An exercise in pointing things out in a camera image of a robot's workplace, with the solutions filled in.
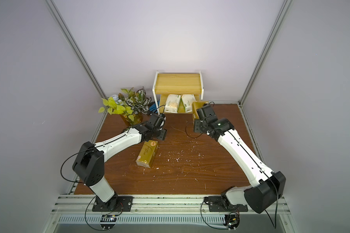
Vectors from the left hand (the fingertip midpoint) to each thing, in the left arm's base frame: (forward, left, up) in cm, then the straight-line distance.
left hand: (164, 131), depth 89 cm
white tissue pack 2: (+17, -15, +10) cm, 25 cm away
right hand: (-3, -21, +15) cm, 25 cm away
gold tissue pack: (+2, -19, +21) cm, 28 cm away
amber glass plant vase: (+10, +20, +14) cm, 26 cm away
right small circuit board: (-45, -36, -13) cm, 59 cm away
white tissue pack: (+14, -5, +11) cm, 18 cm away
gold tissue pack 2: (-13, +10, -5) cm, 17 cm away
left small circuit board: (-44, +25, -14) cm, 53 cm away
